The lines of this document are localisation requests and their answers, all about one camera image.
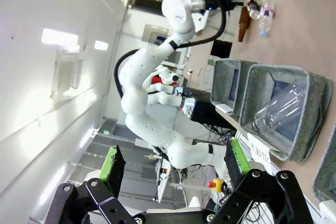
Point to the clear plastic bottle without cap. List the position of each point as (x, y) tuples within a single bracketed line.
[(281, 111)]

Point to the clear bottle blue cap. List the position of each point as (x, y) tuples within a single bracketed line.
[(265, 19)]

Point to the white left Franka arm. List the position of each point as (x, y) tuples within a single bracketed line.
[(139, 95)]

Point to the white red background robot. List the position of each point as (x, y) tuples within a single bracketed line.
[(164, 82)]

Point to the green-padded right gripper left finger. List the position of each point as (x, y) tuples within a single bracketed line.
[(113, 166)]

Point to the white paper label PLASTIC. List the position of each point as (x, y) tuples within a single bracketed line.
[(260, 150)]

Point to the grey felt basket plastic label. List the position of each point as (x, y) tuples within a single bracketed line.
[(312, 108)]

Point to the small ceiling light panel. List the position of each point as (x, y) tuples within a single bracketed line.
[(101, 45)]

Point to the brown wooden block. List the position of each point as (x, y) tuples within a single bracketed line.
[(243, 24)]

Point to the yellow red emergency stop button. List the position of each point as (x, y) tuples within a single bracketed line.
[(215, 185)]

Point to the black monitor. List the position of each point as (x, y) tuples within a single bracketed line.
[(221, 48)]

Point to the green-padded right gripper right finger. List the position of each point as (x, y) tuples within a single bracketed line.
[(236, 161)]

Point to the white ceiling air conditioner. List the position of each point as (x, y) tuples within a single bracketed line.
[(65, 75)]

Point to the large ceiling light panel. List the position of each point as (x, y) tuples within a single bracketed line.
[(60, 37)]

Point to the black box under robot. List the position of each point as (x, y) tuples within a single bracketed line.
[(207, 113)]

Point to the clear bottle dark label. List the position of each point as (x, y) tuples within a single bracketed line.
[(253, 9)]

